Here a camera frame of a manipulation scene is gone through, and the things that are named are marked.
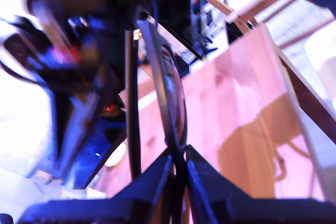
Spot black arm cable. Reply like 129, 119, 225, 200
0, 15, 50, 88

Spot black sunglasses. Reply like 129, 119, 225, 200
125, 14, 190, 224

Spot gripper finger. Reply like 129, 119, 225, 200
112, 155, 174, 224
51, 77, 100, 183
186, 145, 253, 224
75, 108, 127, 188

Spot black stand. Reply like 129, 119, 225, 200
146, 0, 218, 61

